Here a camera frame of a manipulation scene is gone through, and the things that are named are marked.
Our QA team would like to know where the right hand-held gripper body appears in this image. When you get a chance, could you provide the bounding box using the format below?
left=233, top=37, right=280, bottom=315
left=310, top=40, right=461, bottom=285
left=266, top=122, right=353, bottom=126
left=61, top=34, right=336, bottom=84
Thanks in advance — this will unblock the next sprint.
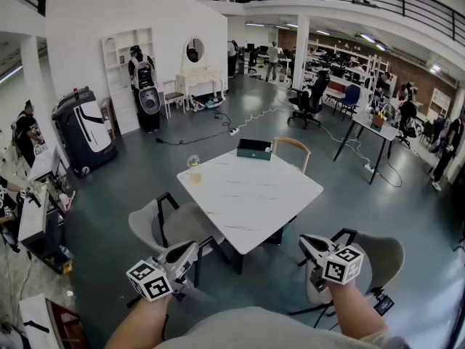
left=298, top=233, right=365, bottom=294

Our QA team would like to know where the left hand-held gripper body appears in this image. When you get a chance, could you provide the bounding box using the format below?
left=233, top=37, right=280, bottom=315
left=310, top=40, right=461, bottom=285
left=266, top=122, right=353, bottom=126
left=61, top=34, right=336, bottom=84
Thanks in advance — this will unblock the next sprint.
left=126, top=241, right=201, bottom=303

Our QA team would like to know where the dark green box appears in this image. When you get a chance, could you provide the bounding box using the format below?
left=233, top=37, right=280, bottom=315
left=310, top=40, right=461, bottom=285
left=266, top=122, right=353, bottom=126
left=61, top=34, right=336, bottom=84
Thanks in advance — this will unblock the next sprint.
left=236, top=138, right=274, bottom=162

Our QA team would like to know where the person's right forearm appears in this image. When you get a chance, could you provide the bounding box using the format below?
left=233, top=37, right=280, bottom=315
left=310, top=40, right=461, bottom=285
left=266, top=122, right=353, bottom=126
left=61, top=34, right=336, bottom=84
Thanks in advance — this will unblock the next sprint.
left=328, top=281, right=390, bottom=342

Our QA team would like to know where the person's left forearm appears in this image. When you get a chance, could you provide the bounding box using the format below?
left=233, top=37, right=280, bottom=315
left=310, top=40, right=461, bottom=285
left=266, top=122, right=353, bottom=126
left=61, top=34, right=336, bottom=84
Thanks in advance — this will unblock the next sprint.
left=104, top=293, right=172, bottom=349

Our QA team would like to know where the grey padded chair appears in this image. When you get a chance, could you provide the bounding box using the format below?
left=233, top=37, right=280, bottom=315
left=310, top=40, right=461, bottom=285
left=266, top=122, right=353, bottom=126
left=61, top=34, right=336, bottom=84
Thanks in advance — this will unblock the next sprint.
left=127, top=191, right=230, bottom=289
left=288, top=228, right=405, bottom=329

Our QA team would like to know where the small black clip device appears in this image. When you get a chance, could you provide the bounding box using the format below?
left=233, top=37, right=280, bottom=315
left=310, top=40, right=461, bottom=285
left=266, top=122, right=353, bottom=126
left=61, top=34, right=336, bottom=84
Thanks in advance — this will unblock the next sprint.
left=365, top=286, right=396, bottom=316

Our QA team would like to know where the white marble table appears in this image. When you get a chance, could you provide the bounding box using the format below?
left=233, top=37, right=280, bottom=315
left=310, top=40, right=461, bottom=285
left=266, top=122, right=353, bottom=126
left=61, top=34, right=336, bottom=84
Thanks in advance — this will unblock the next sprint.
left=176, top=148, right=325, bottom=276

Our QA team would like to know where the person's grey shirt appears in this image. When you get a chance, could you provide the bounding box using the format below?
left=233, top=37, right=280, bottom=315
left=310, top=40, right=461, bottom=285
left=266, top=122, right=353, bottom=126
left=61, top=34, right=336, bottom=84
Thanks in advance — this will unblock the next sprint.
left=151, top=305, right=413, bottom=349

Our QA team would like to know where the white desk with black legs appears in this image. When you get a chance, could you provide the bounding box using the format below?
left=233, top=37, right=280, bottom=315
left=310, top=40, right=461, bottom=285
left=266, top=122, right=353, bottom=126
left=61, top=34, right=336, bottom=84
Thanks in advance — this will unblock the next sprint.
left=333, top=111, right=400, bottom=185

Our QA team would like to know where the white work bench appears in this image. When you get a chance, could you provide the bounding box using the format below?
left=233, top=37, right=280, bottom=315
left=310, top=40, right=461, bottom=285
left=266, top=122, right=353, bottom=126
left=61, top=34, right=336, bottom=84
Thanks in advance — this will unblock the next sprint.
left=17, top=145, right=73, bottom=275

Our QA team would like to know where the white board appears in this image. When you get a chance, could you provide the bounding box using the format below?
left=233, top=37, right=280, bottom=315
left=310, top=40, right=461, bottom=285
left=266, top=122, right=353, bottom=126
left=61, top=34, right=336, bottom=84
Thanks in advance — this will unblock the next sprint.
left=19, top=292, right=57, bottom=349

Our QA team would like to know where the black and white machine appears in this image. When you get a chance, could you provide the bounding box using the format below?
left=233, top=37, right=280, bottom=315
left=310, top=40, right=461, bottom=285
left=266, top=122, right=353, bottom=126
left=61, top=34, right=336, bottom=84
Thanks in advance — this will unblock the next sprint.
left=51, top=86, right=118, bottom=178

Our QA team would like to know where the black office chair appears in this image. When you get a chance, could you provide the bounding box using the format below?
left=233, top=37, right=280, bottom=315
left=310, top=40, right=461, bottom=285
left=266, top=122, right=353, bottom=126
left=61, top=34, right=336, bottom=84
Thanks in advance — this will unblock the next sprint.
left=287, top=70, right=331, bottom=129

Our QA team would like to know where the blue chair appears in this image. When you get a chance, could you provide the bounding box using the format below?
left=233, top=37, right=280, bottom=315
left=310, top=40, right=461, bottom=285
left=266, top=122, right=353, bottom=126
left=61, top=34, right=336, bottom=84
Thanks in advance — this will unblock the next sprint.
left=331, top=84, right=362, bottom=122

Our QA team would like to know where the white chair with dark seat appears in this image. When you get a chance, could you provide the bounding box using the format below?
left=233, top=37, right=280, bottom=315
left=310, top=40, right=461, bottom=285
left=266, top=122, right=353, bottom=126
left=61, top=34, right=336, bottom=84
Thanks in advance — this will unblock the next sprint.
left=162, top=79, right=186, bottom=120

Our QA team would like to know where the white vanity table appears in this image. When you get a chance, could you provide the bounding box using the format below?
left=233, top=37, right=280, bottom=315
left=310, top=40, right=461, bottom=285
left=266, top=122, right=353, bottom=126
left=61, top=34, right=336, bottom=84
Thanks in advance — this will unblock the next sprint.
left=176, top=65, right=225, bottom=113

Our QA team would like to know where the white bookshelf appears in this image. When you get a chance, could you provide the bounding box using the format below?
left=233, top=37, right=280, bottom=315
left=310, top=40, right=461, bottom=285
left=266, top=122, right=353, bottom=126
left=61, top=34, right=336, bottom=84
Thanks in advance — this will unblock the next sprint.
left=101, top=26, right=156, bottom=136

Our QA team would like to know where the oval mirror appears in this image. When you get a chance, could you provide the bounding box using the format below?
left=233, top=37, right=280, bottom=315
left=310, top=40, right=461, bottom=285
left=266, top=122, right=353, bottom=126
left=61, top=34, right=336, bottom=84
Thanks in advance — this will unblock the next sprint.
left=182, top=37, right=206, bottom=68

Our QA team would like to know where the wooden frame chair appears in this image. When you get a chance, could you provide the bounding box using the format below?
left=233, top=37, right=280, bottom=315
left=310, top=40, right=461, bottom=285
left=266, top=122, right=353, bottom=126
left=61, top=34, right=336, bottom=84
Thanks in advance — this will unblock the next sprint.
left=272, top=136, right=312, bottom=175

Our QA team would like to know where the black floor cable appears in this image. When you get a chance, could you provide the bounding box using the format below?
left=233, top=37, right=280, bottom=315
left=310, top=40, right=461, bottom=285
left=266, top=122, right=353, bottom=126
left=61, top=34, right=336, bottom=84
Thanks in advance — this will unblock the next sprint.
left=155, top=110, right=233, bottom=146

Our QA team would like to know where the red wooden frame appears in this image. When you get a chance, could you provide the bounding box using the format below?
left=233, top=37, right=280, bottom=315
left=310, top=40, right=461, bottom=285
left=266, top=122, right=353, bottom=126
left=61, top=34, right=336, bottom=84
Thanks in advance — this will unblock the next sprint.
left=44, top=297, right=87, bottom=349

